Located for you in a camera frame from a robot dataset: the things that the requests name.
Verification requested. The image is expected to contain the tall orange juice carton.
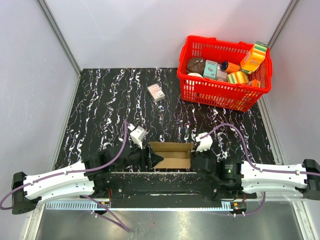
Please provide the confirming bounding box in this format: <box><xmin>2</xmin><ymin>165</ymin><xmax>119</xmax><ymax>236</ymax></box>
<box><xmin>240</xmin><ymin>41</ymin><xmax>268</xmax><ymax>75</ymax></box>

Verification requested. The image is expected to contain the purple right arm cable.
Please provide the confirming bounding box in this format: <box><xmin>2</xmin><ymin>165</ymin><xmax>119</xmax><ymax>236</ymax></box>
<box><xmin>199</xmin><ymin>122</ymin><xmax>320</xmax><ymax>217</ymax></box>

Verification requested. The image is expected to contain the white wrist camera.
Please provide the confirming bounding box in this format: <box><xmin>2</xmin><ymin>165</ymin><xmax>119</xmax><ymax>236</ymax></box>
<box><xmin>195</xmin><ymin>132</ymin><xmax>213</xmax><ymax>152</ymax></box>
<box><xmin>127</xmin><ymin>124</ymin><xmax>148</xmax><ymax>149</ymax></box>

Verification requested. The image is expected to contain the brown round bread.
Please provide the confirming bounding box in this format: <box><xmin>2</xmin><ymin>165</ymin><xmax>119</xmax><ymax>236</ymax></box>
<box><xmin>186</xmin><ymin>57</ymin><xmax>206</xmax><ymax>75</ymax></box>

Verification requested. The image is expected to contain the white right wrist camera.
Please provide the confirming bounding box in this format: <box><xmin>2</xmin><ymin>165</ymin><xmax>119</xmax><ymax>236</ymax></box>
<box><xmin>195</xmin><ymin>132</ymin><xmax>213</xmax><ymax>152</ymax></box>

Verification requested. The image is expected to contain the pink grey small box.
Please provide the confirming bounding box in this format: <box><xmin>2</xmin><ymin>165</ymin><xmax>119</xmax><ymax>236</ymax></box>
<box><xmin>215</xmin><ymin>64</ymin><xmax>228</xmax><ymax>82</ymax></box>

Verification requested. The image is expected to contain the small orange packet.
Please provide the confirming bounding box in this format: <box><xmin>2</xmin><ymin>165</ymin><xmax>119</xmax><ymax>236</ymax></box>
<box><xmin>247</xmin><ymin>79</ymin><xmax>261</xmax><ymax>88</ymax></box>

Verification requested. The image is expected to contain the yellow green striped sponge pack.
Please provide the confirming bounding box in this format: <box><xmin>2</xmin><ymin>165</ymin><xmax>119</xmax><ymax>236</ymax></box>
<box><xmin>227</xmin><ymin>71</ymin><xmax>249</xmax><ymax>85</ymax></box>

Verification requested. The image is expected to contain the brown cardboard box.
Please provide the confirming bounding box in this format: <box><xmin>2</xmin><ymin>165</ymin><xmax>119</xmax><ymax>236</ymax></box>
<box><xmin>149</xmin><ymin>142</ymin><xmax>194</xmax><ymax>170</ymax></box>

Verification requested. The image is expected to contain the orange can with blue lid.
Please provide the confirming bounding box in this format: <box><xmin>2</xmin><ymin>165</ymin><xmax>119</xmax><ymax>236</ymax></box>
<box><xmin>220</xmin><ymin>61</ymin><xmax>240</xmax><ymax>74</ymax></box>

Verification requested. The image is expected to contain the aluminium front rail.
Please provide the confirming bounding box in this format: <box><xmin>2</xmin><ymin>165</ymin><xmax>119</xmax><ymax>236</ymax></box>
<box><xmin>45</xmin><ymin>198</ymin><xmax>247</xmax><ymax>213</ymax></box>

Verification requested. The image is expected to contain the small grey card box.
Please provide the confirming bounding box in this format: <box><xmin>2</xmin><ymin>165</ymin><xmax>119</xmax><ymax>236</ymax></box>
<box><xmin>147</xmin><ymin>83</ymin><xmax>165</xmax><ymax>103</ymax></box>

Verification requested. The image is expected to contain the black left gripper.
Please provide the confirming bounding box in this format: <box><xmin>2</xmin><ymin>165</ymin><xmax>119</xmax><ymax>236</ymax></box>
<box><xmin>112</xmin><ymin>139</ymin><xmax>164</xmax><ymax>172</ymax></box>

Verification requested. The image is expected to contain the red plastic shopping basket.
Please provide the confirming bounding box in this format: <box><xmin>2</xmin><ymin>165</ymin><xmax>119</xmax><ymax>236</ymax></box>
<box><xmin>177</xmin><ymin>35</ymin><xmax>273</xmax><ymax>112</ymax></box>

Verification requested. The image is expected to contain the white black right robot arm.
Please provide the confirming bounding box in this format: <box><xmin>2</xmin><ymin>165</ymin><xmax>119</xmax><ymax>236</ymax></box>
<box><xmin>190</xmin><ymin>151</ymin><xmax>320</xmax><ymax>201</ymax></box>

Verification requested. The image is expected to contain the teal small box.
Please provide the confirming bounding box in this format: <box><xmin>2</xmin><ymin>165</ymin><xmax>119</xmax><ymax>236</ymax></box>
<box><xmin>202</xmin><ymin>59</ymin><xmax>218</xmax><ymax>80</ymax></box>

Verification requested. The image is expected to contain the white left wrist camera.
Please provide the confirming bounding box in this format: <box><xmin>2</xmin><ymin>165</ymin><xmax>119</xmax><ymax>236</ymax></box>
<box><xmin>127</xmin><ymin>124</ymin><xmax>148</xmax><ymax>149</ymax></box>

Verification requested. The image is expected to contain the white round container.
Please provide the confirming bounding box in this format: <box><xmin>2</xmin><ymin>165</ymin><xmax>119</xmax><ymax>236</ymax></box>
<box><xmin>187</xmin><ymin>72</ymin><xmax>203</xmax><ymax>78</ymax></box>

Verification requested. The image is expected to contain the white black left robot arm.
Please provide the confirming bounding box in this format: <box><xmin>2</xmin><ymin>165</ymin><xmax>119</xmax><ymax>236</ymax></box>
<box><xmin>11</xmin><ymin>144</ymin><xmax>164</xmax><ymax>215</ymax></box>

